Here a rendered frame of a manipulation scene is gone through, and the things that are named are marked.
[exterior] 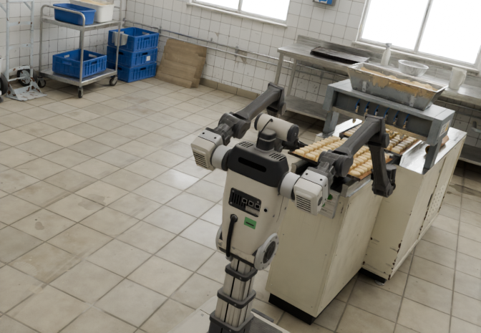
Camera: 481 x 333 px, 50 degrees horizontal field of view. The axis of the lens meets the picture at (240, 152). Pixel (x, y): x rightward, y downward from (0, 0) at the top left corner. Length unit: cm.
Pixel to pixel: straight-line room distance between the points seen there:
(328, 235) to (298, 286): 38
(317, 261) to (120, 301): 109
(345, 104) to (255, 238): 161
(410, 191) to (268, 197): 154
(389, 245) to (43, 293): 206
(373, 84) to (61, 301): 216
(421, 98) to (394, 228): 82
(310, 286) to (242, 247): 98
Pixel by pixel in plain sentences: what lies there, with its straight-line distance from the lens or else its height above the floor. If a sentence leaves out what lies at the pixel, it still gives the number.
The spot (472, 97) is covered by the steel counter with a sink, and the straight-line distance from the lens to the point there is 571.
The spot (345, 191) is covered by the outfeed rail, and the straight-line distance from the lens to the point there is 260.
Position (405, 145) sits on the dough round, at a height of 92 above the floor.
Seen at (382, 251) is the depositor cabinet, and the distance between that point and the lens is 347.
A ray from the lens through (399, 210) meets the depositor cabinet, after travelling 333.
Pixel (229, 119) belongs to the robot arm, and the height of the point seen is 123.
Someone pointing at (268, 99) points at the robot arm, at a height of 129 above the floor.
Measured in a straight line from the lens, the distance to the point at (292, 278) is 297.
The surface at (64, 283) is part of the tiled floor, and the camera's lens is 314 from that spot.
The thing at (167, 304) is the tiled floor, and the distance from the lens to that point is 302.
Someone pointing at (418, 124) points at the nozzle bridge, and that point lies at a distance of 325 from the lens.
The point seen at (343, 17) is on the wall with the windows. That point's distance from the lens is 654.
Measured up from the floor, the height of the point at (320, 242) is 53.
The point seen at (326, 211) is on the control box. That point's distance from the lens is 268.
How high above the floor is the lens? 190
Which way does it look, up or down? 22 degrees down
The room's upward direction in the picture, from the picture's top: 10 degrees clockwise
